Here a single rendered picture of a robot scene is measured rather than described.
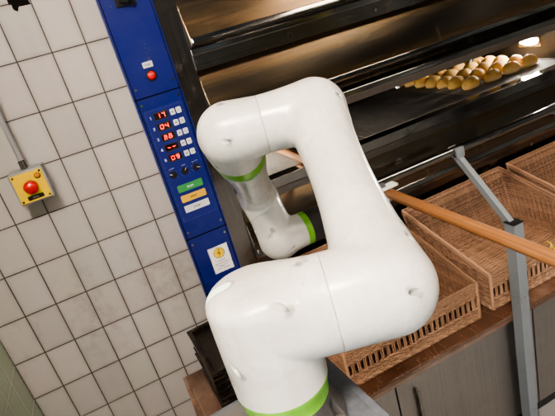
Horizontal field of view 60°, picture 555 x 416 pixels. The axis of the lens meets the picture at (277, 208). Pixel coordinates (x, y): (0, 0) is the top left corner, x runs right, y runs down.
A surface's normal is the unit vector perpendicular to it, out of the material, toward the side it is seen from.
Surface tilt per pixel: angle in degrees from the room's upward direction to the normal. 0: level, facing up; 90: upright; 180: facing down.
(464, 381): 90
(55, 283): 90
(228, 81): 70
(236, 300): 17
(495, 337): 90
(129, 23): 90
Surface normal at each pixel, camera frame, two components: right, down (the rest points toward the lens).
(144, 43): 0.38, 0.25
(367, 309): 0.00, 0.09
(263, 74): 0.27, -0.07
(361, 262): -0.21, -0.68
